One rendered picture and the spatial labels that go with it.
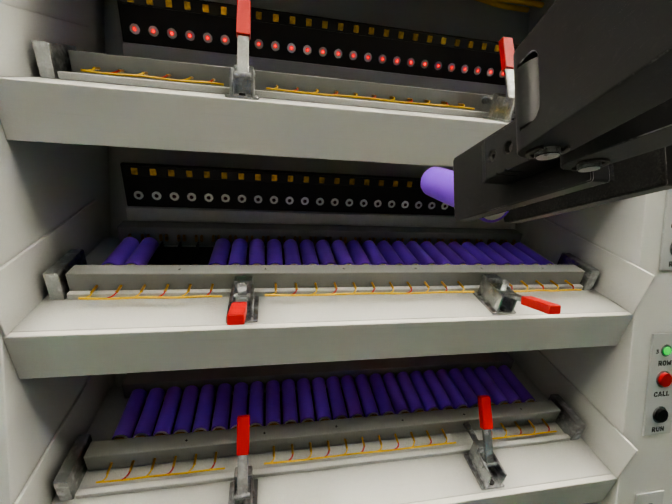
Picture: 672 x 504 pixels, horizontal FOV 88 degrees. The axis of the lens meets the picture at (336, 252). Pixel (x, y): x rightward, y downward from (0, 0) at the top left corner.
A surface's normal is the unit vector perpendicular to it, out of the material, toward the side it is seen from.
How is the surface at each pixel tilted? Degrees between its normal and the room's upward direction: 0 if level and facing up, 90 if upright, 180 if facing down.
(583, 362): 90
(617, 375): 90
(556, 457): 21
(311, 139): 111
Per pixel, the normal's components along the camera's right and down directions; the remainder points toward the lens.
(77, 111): 0.18, 0.44
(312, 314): 0.09, -0.90
